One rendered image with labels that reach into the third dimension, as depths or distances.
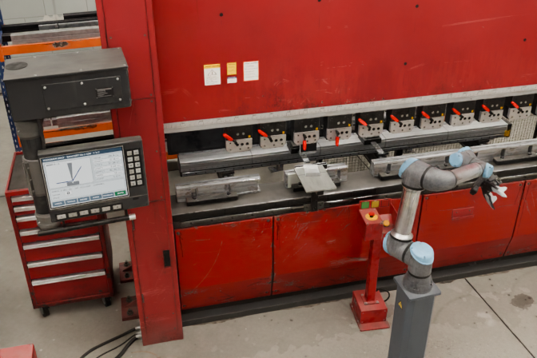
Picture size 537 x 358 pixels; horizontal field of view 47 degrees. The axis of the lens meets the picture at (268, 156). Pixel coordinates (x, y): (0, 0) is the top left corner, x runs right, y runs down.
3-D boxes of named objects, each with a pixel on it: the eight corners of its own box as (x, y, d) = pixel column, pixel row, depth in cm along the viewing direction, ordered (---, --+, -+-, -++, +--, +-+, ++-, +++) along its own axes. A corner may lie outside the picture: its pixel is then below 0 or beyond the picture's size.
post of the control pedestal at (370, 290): (367, 302, 400) (373, 234, 374) (364, 296, 405) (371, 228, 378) (375, 301, 401) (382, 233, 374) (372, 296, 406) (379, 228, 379)
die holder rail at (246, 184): (177, 202, 365) (176, 188, 360) (176, 196, 370) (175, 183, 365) (260, 192, 375) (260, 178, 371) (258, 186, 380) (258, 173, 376)
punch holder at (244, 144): (226, 153, 355) (225, 127, 347) (224, 146, 362) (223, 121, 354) (252, 150, 358) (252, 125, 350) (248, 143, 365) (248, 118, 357)
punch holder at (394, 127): (390, 133, 376) (392, 109, 367) (384, 128, 383) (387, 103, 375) (412, 131, 379) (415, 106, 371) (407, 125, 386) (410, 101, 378)
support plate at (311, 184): (306, 192, 353) (306, 191, 352) (293, 169, 375) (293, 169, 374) (336, 188, 356) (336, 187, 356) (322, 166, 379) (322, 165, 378)
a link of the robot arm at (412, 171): (401, 267, 312) (425, 169, 291) (378, 253, 322) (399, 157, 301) (415, 260, 320) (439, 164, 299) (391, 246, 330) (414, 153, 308)
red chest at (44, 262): (37, 324, 399) (4, 194, 350) (42, 274, 442) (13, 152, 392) (116, 312, 410) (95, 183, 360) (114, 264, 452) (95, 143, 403)
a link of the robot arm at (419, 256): (422, 280, 306) (425, 258, 299) (399, 267, 314) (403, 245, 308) (436, 269, 313) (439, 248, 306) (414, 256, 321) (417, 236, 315)
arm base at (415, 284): (438, 291, 314) (440, 276, 309) (411, 296, 310) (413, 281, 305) (423, 272, 326) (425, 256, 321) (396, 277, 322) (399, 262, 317)
